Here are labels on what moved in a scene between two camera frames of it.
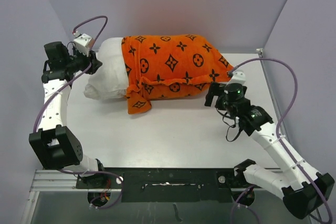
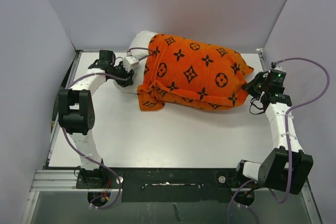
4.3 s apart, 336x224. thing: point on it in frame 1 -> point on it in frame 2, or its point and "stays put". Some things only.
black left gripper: x=94 y=63 -> x=126 y=75
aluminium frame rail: x=51 y=180 stays put
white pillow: x=110 y=81 -> x=139 y=49
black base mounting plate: x=212 y=185 stays put
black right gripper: x=216 y=88 -> x=250 y=87
